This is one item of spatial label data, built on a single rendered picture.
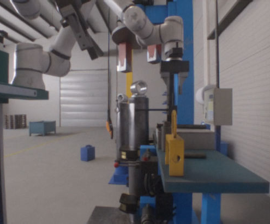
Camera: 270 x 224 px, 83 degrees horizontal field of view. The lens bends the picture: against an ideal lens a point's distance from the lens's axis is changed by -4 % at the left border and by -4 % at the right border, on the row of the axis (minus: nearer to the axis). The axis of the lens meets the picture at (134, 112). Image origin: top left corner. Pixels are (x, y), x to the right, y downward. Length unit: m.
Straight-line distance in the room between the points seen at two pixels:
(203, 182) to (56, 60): 1.09
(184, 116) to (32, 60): 1.30
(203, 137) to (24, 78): 1.20
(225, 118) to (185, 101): 0.52
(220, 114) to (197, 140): 0.75
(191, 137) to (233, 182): 0.53
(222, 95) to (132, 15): 1.44
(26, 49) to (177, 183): 1.05
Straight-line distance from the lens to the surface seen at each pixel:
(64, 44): 1.21
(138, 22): 0.70
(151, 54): 1.62
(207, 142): 1.25
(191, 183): 0.71
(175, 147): 0.70
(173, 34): 0.79
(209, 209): 0.82
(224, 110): 1.93
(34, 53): 1.14
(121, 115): 2.93
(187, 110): 1.62
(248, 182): 0.79
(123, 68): 1.81
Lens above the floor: 1.34
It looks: 1 degrees down
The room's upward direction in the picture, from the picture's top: straight up
